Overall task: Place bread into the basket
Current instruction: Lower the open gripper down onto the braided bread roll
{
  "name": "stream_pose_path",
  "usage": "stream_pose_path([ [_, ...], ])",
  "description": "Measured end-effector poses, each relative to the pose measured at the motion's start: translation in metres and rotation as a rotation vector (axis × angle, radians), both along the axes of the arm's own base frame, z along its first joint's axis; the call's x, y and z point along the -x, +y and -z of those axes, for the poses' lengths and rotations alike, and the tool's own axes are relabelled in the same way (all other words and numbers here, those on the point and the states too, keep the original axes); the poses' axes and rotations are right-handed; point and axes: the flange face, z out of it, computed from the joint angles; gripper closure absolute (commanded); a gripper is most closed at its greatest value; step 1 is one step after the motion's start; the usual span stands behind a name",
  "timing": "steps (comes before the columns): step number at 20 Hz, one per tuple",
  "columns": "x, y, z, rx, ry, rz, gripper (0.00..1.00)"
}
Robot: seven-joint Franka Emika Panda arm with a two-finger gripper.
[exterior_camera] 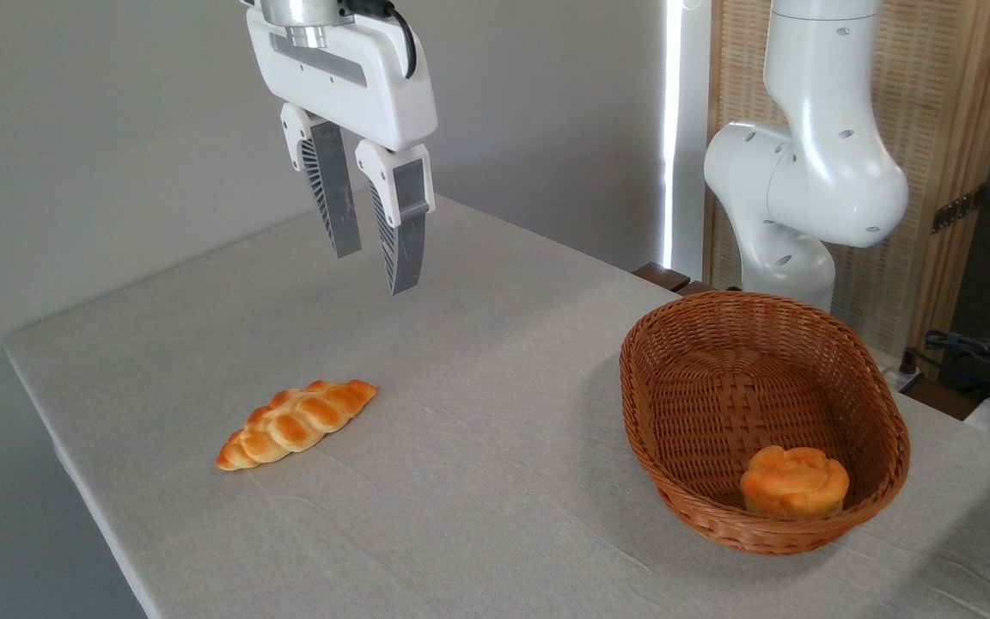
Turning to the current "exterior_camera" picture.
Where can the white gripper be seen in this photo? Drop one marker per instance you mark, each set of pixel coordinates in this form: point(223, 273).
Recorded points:
point(357, 86)

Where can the grey tablecloth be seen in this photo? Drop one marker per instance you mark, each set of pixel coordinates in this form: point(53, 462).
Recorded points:
point(461, 413)

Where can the braided golden bread loaf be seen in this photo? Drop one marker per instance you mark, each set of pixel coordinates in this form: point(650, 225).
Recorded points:
point(297, 423)

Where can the round flower-shaped bread bun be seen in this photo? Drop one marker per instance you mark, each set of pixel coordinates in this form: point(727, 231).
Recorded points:
point(794, 483)

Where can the dark brown wooden furniture edge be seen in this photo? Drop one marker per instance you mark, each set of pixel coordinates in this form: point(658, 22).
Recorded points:
point(660, 275)

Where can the brown oval wicker basket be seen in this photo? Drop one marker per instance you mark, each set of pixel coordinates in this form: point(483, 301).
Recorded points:
point(701, 404)

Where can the wooden woven folding screen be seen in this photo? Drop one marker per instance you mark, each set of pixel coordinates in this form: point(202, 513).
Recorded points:
point(950, 112)

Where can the dark metal screen hinge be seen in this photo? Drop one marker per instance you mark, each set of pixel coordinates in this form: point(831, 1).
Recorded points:
point(957, 209)

